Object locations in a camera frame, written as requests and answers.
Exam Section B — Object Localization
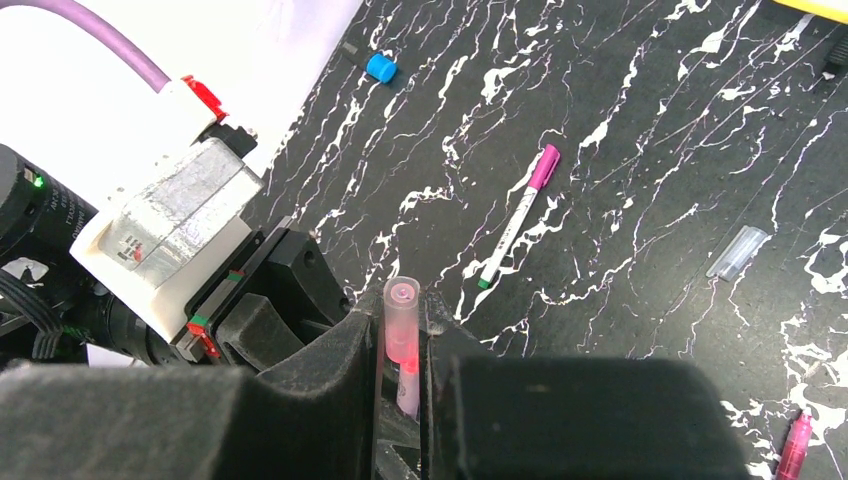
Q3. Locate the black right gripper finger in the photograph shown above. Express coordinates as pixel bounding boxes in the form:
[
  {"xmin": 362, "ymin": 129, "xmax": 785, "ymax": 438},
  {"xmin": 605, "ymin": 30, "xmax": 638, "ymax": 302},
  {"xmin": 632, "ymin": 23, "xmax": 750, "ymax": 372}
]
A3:
[{"xmin": 420, "ymin": 291, "xmax": 748, "ymax": 479}]

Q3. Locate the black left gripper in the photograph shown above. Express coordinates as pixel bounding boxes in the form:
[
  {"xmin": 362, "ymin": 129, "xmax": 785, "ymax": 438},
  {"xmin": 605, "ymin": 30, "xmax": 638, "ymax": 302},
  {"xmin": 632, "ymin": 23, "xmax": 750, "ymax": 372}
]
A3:
[{"xmin": 1, "ymin": 147, "xmax": 383, "ymax": 479}]

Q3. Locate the light pink pen cap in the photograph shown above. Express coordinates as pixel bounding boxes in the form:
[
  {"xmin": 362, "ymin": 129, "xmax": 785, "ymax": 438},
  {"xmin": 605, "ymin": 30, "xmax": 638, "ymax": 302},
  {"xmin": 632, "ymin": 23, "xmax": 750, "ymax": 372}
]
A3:
[{"xmin": 383, "ymin": 276, "xmax": 420, "ymax": 365}]

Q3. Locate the white marker pen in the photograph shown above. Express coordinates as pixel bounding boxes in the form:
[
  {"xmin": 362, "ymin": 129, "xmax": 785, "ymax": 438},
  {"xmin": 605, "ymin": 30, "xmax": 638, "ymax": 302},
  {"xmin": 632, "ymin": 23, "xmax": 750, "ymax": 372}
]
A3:
[{"xmin": 477, "ymin": 144, "xmax": 561, "ymax": 289}]

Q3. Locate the dark pink pen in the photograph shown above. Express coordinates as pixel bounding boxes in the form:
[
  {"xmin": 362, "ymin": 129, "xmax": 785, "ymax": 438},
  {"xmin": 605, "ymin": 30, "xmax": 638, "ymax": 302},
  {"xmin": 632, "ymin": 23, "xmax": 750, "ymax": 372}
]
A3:
[{"xmin": 774, "ymin": 409, "xmax": 813, "ymax": 480}]

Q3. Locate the clear grey pen cap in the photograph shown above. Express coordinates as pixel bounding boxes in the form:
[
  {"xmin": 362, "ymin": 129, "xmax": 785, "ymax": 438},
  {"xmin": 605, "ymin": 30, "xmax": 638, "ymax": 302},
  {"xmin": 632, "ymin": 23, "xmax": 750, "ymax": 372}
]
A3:
[{"xmin": 705, "ymin": 225, "xmax": 770, "ymax": 282}]

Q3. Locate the blue capped black marker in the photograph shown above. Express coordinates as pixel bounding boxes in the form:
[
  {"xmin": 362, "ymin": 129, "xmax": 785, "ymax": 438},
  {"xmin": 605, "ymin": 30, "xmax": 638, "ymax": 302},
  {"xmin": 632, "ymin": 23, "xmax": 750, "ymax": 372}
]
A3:
[{"xmin": 340, "ymin": 41, "xmax": 398, "ymax": 84}]

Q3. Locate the yellow framed whiteboard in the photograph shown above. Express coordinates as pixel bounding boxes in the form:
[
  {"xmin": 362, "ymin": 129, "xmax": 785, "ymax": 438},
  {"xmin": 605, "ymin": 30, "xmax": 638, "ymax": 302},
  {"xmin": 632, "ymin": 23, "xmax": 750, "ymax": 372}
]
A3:
[{"xmin": 771, "ymin": 0, "xmax": 848, "ymax": 77}]

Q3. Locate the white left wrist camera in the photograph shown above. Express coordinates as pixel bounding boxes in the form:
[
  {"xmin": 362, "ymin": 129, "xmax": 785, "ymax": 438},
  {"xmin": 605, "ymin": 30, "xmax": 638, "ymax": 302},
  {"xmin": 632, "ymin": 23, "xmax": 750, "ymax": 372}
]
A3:
[{"xmin": 70, "ymin": 75, "xmax": 265, "ymax": 341}]

